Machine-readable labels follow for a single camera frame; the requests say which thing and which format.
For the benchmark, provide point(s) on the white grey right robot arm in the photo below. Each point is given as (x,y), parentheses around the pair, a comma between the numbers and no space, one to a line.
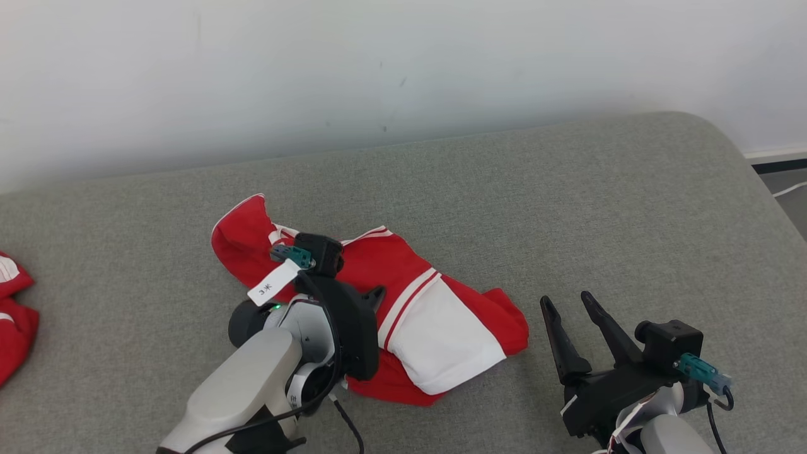
(668,438)

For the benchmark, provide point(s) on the teal right camera connector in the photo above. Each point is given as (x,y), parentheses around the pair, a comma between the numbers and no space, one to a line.
(700,371)

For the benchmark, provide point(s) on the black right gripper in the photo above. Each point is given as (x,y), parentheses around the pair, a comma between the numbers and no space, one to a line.
(605,397)

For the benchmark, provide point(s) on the teal camera connector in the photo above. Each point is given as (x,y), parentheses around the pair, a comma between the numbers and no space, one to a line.
(293,255)
(700,371)

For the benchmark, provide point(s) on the red Bulls basketball jersey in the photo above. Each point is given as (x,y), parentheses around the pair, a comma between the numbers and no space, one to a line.
(441,334)

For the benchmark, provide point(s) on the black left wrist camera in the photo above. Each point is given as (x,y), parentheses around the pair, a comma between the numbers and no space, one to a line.
(323,252)

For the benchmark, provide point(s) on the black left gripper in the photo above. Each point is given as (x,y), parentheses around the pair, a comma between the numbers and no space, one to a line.
(353,334)

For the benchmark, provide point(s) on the teal left camera connector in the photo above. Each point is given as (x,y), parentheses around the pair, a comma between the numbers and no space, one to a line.
(293,255)

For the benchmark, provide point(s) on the red white-striped basketball shorts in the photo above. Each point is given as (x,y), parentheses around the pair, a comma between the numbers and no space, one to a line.
(14,321)

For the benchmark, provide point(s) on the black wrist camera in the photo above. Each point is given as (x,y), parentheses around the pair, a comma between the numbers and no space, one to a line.
(323,252)
(671,343)

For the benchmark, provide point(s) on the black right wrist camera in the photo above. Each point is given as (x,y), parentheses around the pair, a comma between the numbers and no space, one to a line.
(671,343)

